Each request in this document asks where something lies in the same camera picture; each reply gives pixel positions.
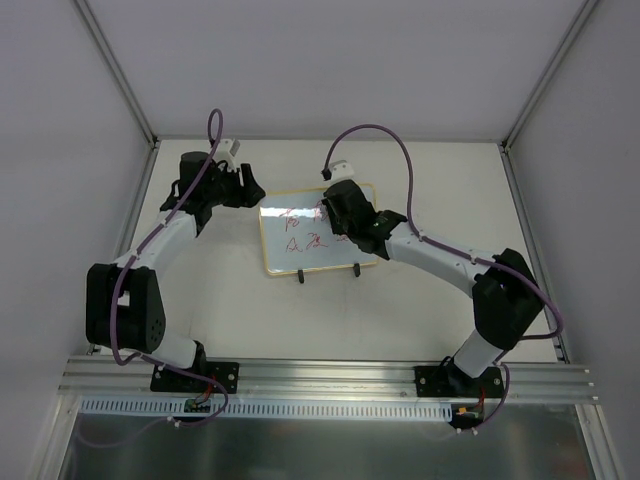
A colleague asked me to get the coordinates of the yellow framed whiteboard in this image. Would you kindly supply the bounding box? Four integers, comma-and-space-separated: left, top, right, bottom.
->
259, 188, 378, 276

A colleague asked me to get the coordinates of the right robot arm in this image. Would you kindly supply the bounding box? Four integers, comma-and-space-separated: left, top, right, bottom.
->
322, 180, 544, 396

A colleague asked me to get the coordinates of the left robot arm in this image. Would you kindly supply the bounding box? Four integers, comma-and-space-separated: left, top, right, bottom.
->
85, 151, 266, 391

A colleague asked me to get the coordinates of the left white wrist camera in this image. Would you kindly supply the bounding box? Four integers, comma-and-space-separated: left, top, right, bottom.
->
214, 139, 240, 170

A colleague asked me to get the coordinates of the left aluminium frame post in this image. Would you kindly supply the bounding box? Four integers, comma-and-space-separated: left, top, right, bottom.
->
71, 0, 158, 148

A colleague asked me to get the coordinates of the aluminium frame post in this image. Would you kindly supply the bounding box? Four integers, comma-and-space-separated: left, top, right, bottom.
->
71, 0, 158, 148
501, 0, 601, 152

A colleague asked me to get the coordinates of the right aluminium frame post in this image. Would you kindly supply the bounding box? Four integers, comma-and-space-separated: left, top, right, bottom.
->
501, 0, 601, 152

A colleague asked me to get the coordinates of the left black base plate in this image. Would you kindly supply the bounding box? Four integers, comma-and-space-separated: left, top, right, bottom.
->
150, 360, 240, 395

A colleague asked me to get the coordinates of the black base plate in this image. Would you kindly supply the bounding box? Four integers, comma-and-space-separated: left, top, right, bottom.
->
150, 360, 240, 395
413, 364, 504, 399

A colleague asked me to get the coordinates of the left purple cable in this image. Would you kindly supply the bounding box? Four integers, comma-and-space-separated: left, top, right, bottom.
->
110, 108, 231, 429

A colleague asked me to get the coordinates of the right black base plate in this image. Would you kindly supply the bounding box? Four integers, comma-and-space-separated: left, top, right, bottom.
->
413, 364, 504, 399

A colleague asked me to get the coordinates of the white slotted cable duct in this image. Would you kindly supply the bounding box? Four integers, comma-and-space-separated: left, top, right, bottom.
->
79, 396, 453, 423

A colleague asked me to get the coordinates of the aluminium mounting rail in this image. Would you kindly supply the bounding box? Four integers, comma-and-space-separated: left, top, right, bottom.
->
57, 355, 600, 405

